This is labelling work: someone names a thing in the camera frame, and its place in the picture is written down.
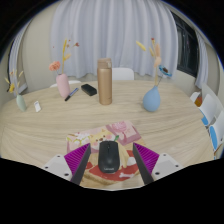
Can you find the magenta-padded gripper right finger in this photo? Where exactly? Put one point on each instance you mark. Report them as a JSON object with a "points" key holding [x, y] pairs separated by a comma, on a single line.
{"points": [[146, 159]]}

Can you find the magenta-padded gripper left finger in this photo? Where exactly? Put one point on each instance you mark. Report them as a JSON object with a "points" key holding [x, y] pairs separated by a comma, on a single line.
{"points": [[77, 159]]}

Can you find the black computer mouse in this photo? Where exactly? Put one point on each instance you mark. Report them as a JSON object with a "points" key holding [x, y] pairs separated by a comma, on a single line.
{"points": [[108, 157]]}

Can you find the blue vase with dried flowers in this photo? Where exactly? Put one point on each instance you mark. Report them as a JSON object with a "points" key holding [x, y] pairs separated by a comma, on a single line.
{"points": [[151, 100]]}

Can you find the black and blue marker pen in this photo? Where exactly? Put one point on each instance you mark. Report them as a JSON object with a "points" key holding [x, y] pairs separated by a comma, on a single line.
{"points": [[71, 94]]}

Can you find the white remote control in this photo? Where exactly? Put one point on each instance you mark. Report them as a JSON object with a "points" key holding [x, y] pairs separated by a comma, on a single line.
{"points": [[37, 106]]}

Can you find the black rectangular case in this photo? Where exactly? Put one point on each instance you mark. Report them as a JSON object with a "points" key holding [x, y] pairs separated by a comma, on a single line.
{"points": [[89, 89]]}

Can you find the pink vase with dried flowers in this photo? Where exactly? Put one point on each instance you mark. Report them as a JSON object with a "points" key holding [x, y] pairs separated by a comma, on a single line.
{"points": [[63, 86]]}

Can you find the white chair with blue seat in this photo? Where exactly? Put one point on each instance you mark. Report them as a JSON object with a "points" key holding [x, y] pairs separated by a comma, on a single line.
{"points": [[217, 131], [208, 108]]}

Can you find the tan insulated drink bottle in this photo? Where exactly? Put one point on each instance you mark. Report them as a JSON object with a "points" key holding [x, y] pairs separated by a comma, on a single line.
{"points": [[104, 83]]}

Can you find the narrow white curtain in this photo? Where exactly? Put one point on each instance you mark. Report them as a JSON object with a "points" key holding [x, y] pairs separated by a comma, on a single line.
{"points": [[201, 63], [18, 56]]}

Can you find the dark window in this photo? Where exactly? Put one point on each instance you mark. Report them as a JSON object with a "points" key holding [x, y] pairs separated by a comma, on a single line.
{"points": [[186, 46]]}

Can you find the wide white curtain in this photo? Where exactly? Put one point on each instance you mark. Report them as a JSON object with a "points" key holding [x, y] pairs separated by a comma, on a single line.
{"points": [[113, 30]]}

